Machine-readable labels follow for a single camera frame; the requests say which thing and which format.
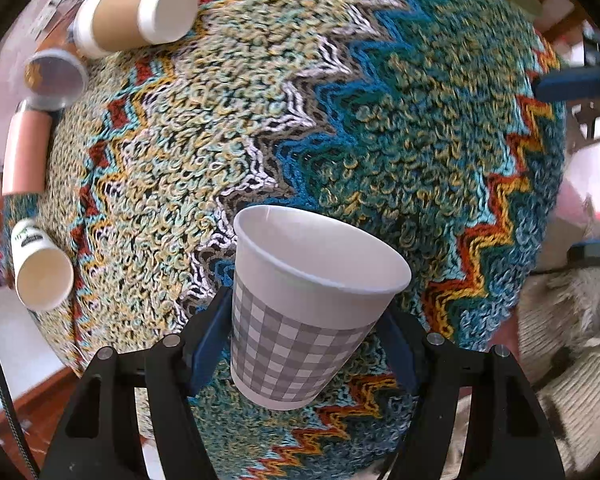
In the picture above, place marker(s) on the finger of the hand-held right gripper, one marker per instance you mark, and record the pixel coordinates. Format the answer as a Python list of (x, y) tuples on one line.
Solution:
[(572, 85), (595, 255)]

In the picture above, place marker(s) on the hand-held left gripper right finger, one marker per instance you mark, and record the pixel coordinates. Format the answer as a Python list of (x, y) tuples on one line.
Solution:
[(399, 350)]

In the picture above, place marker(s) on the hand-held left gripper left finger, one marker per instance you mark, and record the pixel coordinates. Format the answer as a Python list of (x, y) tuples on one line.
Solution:
[(206, 347)]

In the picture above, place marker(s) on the grey checked paper cup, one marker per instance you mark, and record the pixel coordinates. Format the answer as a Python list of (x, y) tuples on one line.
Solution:
[(290, 340)]

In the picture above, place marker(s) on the white cup with green label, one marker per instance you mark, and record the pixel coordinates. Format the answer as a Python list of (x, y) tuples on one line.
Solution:
[(37, 265)]

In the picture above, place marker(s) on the pink paper cup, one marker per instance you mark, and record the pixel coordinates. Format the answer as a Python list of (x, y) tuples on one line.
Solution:
[(25, 155)]

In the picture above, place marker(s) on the brown sleeved white paper cup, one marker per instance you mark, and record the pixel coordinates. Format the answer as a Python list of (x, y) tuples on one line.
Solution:
[(117, 17)]

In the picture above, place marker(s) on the beige shaggy rug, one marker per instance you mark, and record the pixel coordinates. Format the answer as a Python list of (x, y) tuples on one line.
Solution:
[(565, 360)]

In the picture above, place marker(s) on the colourful zigzag knitted rug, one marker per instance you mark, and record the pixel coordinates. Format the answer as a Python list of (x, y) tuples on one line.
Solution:
[(330, 125)]

